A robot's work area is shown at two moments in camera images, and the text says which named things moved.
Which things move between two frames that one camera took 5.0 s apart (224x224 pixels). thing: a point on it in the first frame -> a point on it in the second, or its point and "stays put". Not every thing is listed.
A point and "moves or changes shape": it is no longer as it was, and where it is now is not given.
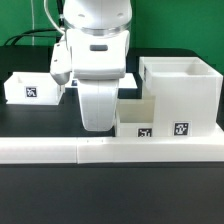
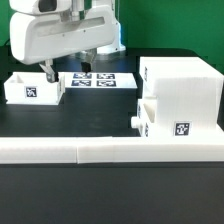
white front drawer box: x=136 y=117 moves or changes shape
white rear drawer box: x=33 y=88 stays put
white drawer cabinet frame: x=188 y=96 stays put
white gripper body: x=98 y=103 -> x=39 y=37
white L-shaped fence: x=100 y=150 stays put
